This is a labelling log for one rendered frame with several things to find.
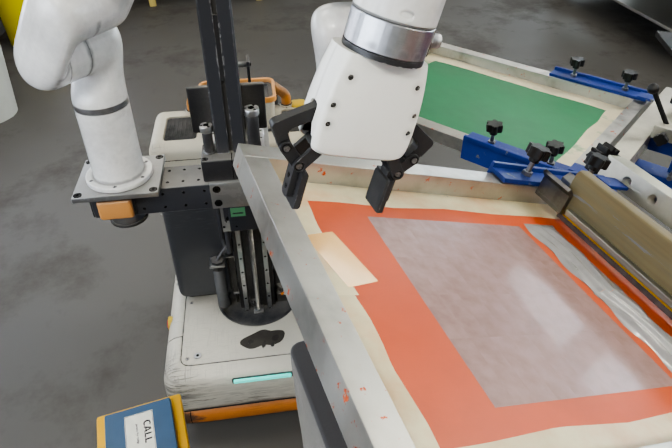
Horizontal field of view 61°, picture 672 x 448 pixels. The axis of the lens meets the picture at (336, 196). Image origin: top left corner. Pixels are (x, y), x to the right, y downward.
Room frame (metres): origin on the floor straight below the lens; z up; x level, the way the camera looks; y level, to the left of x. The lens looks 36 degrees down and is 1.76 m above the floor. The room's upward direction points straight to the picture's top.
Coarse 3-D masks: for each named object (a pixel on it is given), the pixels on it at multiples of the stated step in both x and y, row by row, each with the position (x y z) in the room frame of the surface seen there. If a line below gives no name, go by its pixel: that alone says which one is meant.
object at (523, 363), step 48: (384, 336) 0.42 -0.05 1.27; (432, 336) 0.44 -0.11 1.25; (480, 336) 0.46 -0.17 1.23; (528, 336) 0.48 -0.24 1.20; (576, 336) 0.50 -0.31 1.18; (624, 336) 0.52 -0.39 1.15; (432, 384) 0.36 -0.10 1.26; (480, 384) 0.38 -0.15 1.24; (528, 384) 0.39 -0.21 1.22; (576, 384) 0.41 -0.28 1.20; (624, 384) 0.43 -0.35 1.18; (432, 432) 0.31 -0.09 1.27; (480, 432) 0.32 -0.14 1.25; (528, 432) 0.33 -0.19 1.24
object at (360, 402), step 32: (256, 160) 0.69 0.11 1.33; (320, 160) 0.74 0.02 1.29; (352, 160) 0.78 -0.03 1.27; (256, 192) 0.61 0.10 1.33; (448, 192) 0.81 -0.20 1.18; (480, 192) 0.84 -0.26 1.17; (512, 192) 0.86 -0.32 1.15; (288, 224) 0.54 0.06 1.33; (288, 256) 0.48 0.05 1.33; (288, 288) 0.45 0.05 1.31; (320, 288) 0.44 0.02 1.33; (320, 320) 0.39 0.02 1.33; (320, 352) 0.36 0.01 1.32; (352, 352) 0.35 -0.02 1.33; (352, 384) 0.31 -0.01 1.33; (352, 416) 0.29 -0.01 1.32; (384, 416) 0.29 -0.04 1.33
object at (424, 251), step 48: (384, 240) 0.62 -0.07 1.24; (432, 240) 0.65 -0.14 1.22; (480, 240) 0.68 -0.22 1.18; (528, 240) 0.73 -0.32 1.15; (576, 240) 0.77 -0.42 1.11; (384, 288) 0.51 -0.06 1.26; (432, 288) 0.53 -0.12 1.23; (480, 288) 0.56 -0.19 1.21; (528, 288) 0.58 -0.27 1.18; (576, 288) 0.61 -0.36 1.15; (624, 288) 0.65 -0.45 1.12
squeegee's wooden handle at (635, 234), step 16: (576, 176) 0.84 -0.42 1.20; (592, 176) 0.83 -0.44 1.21; (576, 192) 0.82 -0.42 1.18; (592, 192) 0.80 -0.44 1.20; (608, 192) 0.78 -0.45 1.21; (576, 208) 0.80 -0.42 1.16; (592, 208) 0.78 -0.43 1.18; (608, 208) 0.76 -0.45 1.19; (624, 208) 0.74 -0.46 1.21; (592, 224) 0.76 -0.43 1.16; (608, 224) 0.74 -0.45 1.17; (624, 224) 0.72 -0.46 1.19; (640, 224) 0.70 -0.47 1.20; (656, 224) 0.69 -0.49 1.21; (608, 240) 0.72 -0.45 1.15; (624, 240) 0.70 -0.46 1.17; (640, 240) 0.68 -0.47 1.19; (656, 240) 0.67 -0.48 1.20; (640, 256) 0.67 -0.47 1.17; (656, 256) 0.65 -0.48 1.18; (656, 272) 0.64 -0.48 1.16
